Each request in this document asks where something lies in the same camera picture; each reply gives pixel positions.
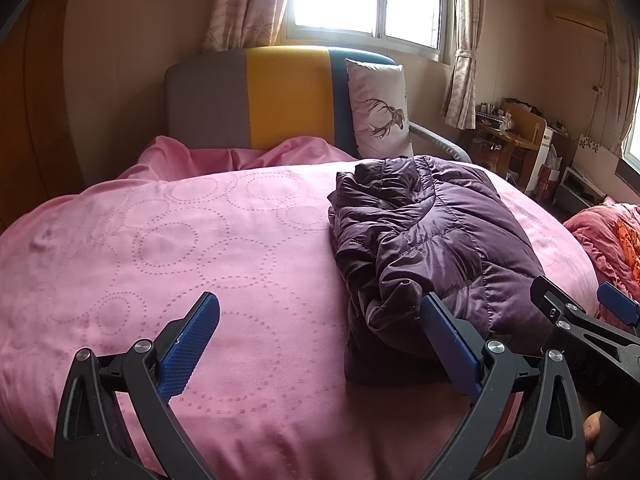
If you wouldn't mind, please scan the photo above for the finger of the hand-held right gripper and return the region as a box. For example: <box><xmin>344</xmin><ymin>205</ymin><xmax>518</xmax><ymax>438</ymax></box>
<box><xmin>530</xmin><ymin>275</ymin><xmax>640</xmax><ymax>348</ymax></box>
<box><xmin>597</xmin><ymin>281</ymin><xmax>640</xmax><ymax>335</ymax></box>

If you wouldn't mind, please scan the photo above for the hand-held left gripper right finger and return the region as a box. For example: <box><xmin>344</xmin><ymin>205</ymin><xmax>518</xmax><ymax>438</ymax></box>
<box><xmin>420</xmin><ymin>292</ymin><xmax>587</xmax><ymax>480</ymax></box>

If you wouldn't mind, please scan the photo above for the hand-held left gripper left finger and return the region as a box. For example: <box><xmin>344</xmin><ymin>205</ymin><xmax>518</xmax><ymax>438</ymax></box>
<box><xmin>54</xmin><ymin>291</ymin><xmax>221</xmax><ymax>480</ymax></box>

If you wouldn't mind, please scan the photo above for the purple puffer jacket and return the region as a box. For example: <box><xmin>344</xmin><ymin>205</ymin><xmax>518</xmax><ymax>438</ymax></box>
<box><xmin>327</xmin><ymin>155</ymin><xmax>558</xmax><ymax>386</ymax></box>

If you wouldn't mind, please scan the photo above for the person's right hand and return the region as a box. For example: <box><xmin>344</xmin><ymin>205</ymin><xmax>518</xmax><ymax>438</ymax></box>
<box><xmin>582</xmin><ymin>410</ymin><xmax>608</xmax><ymax>480</ymax></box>

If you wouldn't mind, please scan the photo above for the orange pink quilt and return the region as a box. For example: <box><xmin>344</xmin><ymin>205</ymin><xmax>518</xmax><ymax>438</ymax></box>
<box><xmin>562</xmin><ymin>200</ymin><xmax>640</xmax><ymax>331</ymax></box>

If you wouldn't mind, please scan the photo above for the pink dotted-circle blanket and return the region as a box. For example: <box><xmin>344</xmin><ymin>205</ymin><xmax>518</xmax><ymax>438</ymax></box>
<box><xmin>0</xmin><ymin>135</ymin><xmax>601</xmax><ymax>480</ymax></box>

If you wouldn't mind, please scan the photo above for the white small cabinet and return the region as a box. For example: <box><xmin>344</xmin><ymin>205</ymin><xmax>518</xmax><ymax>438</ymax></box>
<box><xmin>530</xmin><ymin>125</ymin><xmax>557</xmax><ymax>201</ymax></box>

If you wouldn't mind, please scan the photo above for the small side window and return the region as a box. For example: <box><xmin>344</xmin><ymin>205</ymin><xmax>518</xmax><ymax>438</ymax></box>
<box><xmin>622</xmin><ymin>90</ymin><xmax>640</xmax><ymax>171</ymax></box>

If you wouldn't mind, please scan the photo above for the cluttered wooden desk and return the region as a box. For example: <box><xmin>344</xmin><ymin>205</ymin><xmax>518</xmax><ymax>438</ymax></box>
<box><xmin>470</xmin><ymin>97</ymin><xmax>548</xmax><ymax>181</ymax></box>

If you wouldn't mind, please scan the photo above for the white deer print pillow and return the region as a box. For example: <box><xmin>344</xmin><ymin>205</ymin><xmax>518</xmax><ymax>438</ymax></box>
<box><xmin>345</xmin><ymin>58</ymin><xmax>416</xmax><ymax>160</ymax></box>

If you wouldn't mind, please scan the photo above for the grey yellow blue headboard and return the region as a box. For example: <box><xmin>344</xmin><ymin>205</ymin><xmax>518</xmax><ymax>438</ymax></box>
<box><xmin>165</xmin><ymin>46</ymin><xmax>401</xmax><ymax>158</ymax></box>

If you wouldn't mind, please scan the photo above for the pink star print curtain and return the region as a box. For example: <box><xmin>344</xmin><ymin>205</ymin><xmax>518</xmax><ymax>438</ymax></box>
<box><xmin>442</xmin><ymin>0</ymin><xmax>488</xmax><ymax>131</ymax></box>
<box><xmin>202</xmin><ymin>0</ymin><xmax>296</xmax><ymax>52</ymax></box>

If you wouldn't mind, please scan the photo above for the wooden wardrobe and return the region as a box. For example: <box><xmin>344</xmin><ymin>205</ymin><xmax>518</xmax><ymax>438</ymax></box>
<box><xmin>0</xmin><ymin>0</ymin><xmax>86</xmax><ymax>231</ymax></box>

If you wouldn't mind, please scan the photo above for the grey bed rail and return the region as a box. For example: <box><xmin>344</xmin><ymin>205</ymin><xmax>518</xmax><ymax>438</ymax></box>
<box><xmin>409</xmin><ymin>122</ymin><xmax>473</xmax><ymax>163</ymax></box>

